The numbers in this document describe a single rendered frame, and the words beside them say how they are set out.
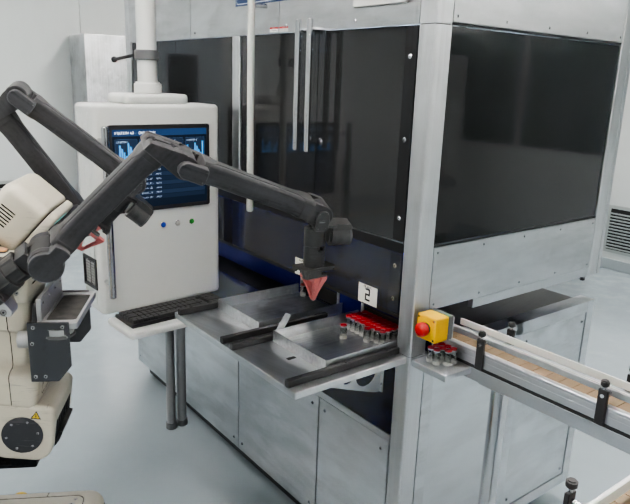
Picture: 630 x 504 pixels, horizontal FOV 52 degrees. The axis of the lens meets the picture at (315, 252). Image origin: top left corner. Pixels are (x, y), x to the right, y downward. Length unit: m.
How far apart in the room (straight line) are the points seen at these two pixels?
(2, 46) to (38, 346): 5.34
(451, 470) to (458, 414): 0.20
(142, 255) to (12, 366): 0.77
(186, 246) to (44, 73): 4.65
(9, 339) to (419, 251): 1.11
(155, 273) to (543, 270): 1.40
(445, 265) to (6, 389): 1.23
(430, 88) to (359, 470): 1.24
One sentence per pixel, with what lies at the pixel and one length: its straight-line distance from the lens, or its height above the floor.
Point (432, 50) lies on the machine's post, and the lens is 1.74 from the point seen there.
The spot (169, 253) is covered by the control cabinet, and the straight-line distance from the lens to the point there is 2.50.
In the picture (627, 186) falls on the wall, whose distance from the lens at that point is 6.61.
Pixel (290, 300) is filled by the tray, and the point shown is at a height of 0.88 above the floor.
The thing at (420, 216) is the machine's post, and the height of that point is 1.30.
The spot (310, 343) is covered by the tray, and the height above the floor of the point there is 0.88.
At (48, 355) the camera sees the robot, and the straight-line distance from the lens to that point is 1.77.
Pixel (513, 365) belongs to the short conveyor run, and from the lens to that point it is 1.81.
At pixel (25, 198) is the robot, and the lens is 1.70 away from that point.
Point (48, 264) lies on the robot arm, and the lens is 1.55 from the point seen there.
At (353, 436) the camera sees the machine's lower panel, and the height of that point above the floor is 0.52.
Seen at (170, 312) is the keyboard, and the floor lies 0.83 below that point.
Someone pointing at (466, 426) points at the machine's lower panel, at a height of 0.56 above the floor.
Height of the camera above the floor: 1.65
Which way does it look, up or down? 15 degrees down
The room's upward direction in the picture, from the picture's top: 2 degrees clockwise
